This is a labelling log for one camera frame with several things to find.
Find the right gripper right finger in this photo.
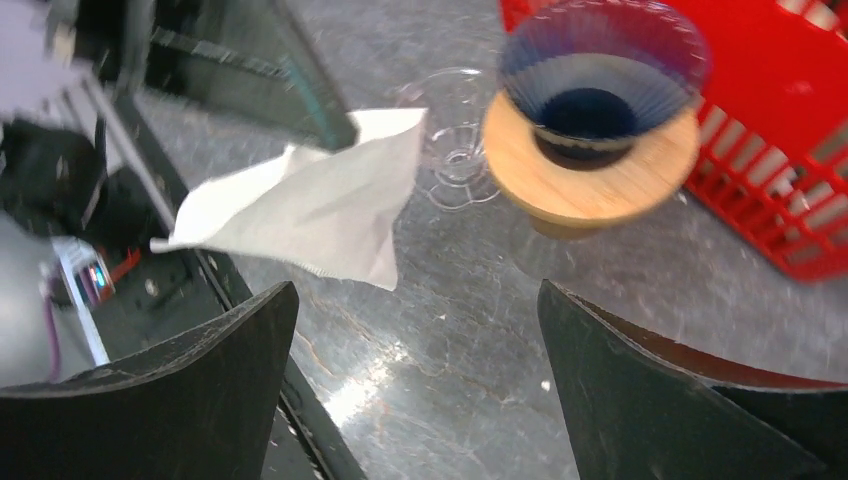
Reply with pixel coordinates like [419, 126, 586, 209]
[537, 280, 847, 480]

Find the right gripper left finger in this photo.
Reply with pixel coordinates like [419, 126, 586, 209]
[1, 282, 299, 479]

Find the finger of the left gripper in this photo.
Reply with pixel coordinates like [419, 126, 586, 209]
[147, 1, 359, 152]

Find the white paper coffee filter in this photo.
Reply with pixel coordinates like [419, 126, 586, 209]
[150, 108, 428, 291]

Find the round wooden dripper holder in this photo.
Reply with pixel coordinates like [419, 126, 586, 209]
[482, 91, 700, 229]

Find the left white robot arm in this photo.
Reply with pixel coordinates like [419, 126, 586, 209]
[1, 1, 365, 244]

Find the clear glass dripper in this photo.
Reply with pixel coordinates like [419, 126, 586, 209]
[395, 67, 499, 211]

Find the red plastic shopping basket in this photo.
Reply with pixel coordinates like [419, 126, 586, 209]
[504, 1, 847, 281]

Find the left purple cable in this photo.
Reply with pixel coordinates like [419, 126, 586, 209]
[39, 278, 64, 386]

